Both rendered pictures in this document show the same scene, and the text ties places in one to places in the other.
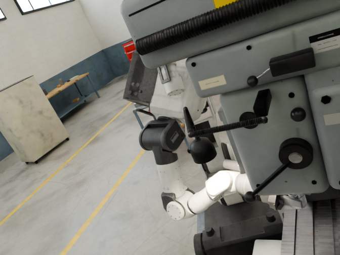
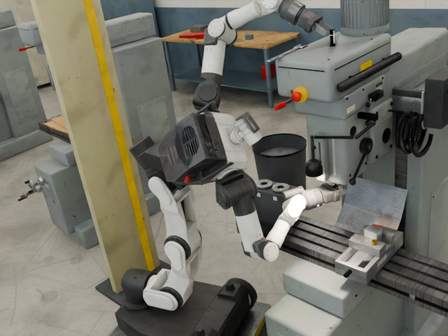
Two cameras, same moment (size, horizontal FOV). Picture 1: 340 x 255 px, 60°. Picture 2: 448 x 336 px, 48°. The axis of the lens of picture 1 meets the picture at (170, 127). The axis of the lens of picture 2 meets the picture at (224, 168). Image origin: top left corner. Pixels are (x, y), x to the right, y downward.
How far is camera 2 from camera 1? 200 cm
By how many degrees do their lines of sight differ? 69
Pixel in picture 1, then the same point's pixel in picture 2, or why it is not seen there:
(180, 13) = (351, 71)
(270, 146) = (357, 146)
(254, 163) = (350, 159)
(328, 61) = not seen: hidden behind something
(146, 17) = (340, 71)
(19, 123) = not seen: outside the picture
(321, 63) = not seen: hidden behind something
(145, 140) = (235, 194)
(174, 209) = (272, 249)
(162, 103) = (234, 157)
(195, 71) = (347, 103)
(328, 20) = (379, 79)
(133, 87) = (208, 147)
